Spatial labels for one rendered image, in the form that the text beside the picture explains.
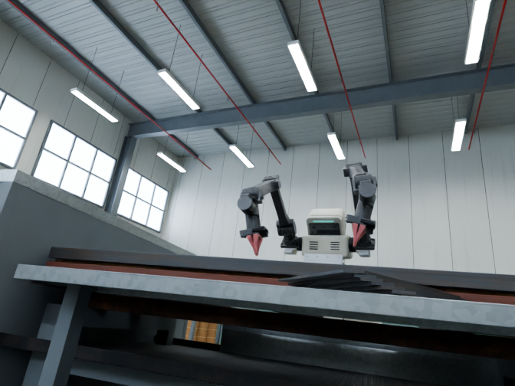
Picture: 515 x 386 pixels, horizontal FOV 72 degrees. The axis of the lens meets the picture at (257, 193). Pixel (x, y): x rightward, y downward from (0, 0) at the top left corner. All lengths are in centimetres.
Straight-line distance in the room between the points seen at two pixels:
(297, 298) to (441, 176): 1179
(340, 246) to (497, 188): 1044
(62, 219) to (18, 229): 17
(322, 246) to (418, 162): 1056
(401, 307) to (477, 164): 1201
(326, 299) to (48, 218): 104
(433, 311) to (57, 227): 119
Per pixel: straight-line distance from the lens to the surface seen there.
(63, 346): 96
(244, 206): 132
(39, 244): 138
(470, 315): 60
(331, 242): 209
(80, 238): 150
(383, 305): 59
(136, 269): 113
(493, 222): 1194
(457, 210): 1194
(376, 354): 169
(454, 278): 94
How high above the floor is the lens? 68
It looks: 20 degrees up
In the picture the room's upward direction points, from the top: 7 degrees clockwise
